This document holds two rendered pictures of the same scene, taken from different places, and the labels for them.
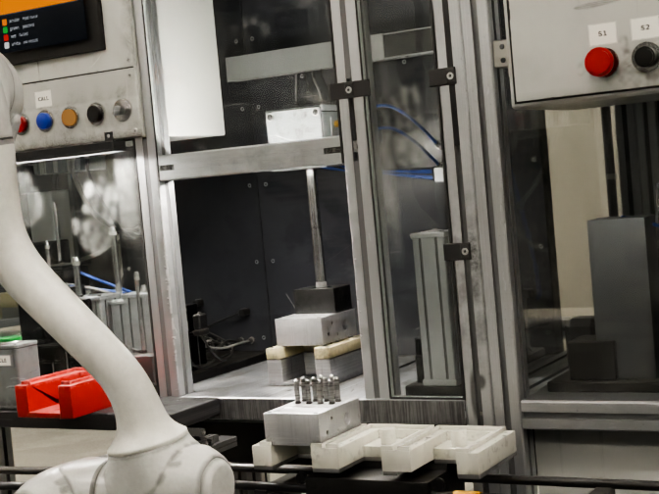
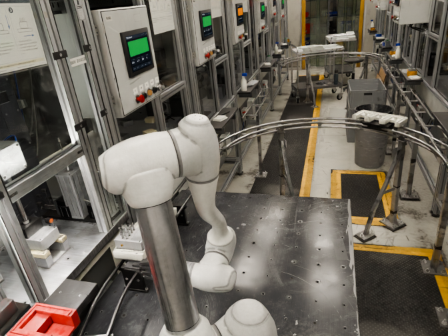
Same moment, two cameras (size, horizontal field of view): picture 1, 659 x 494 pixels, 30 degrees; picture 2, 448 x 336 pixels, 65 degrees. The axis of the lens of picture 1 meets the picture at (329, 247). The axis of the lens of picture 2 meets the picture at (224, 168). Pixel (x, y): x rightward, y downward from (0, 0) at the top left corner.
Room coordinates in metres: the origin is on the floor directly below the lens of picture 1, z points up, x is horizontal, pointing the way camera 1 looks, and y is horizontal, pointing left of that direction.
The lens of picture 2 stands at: (1.69, 1.36, 1.80)
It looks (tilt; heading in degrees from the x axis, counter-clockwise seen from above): 26 degrees down; 259
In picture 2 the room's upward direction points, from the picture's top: 6 degrees counter-clockwise
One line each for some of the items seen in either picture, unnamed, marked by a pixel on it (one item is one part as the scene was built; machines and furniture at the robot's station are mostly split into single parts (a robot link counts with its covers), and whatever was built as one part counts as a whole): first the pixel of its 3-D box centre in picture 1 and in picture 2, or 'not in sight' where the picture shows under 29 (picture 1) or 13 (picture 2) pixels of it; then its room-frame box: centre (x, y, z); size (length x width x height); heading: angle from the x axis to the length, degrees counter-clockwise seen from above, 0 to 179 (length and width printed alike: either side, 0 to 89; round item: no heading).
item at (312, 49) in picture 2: not in sight; (317, 71); (-1.33, -4.41, 0.48); 0.88 x 0.56 x 0.96; 168
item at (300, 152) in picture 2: not in sight; (301, 114); (-0.68, -3.69, 0.01); 5.85 x 0.59 x 0.01; 60
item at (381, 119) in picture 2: not in sight; (378, 121); (0.00, -0.87, 0.84); 0.37 x 0.14 x 0.10; 118
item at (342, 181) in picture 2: not in sight; (361, 193); (-0.11, -1.18, 0.01); 1.00 x 0.55 x 0.01; 60
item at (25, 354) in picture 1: (17, 371); not in sight; (2.21, 0.58, 0.97); 0.08 x 0.08 x 0.12; 60
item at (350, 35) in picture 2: not in sight; (340, 57); (-2.32, -5.31, 0.48); 0.84 x 0.58 x 0.97; 68
